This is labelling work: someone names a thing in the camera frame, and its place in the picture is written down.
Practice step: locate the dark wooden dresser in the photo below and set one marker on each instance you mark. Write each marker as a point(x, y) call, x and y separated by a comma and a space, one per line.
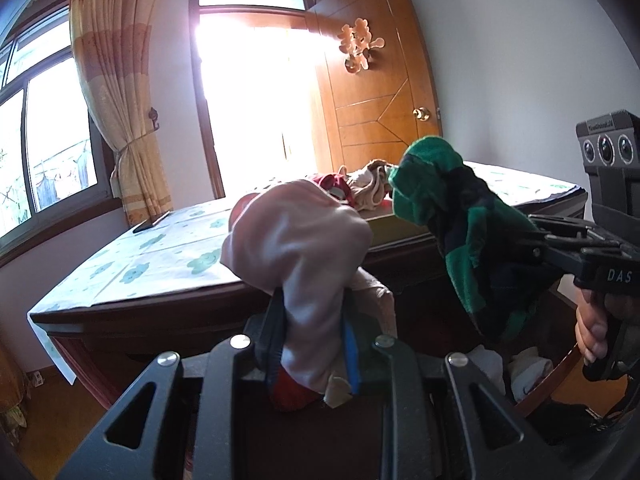
point(415, 417)

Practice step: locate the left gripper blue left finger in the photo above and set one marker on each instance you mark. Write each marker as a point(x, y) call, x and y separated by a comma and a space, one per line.
point(269, 330)

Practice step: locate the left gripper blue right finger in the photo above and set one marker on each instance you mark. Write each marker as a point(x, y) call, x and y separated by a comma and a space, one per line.
point(350, 351)

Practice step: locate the right hand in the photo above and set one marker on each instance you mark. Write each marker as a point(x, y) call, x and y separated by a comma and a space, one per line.
point(591, 326)

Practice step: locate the green patterned white tablecloth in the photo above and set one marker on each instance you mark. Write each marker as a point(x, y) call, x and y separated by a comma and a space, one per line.
point(126, 297)

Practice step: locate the black smartphone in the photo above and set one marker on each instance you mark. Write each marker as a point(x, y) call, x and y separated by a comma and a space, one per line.
point(150, 223)

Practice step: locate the beige striped curtain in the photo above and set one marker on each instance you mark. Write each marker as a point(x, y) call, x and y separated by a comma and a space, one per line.
point(110, 41)

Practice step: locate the shallow white cardboard tray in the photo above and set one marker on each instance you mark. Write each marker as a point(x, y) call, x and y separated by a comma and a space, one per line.
point(387, 228)

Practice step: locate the curtain tieback wall hook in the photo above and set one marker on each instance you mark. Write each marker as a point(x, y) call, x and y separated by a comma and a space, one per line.
point(153, 117)

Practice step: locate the brass door knob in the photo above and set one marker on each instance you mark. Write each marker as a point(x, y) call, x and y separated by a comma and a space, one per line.
point(422, 114)

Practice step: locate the red underwear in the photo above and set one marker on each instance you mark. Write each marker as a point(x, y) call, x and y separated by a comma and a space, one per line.
point(333, 184)

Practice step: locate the large sliding window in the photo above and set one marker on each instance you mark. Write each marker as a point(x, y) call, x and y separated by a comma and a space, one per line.
point(54, 163)

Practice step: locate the right tracking camera box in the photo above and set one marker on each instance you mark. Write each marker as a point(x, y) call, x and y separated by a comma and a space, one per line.
point(610, 154)

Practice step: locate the white wall socket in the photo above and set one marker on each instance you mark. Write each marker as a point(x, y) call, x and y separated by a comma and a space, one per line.
point(36, 379)

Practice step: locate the beige cream underwear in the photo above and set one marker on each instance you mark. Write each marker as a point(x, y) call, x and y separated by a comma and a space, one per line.
point(370, 184)

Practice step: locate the brown wooden door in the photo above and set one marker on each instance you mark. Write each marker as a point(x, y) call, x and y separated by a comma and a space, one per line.
point(369, 115)

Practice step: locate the gold double-happiness door ornament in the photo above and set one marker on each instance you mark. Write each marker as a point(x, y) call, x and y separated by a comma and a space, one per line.
point(357, 43)

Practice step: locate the green navy underwear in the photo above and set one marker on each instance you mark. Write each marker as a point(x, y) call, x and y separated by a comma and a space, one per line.
point(498, 281)

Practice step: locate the pink white underwear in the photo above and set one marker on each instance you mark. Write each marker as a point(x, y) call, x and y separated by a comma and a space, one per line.
point(297, 238)

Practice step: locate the white garment in drawer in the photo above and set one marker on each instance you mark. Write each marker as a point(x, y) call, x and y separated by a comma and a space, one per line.
point(526, 369)

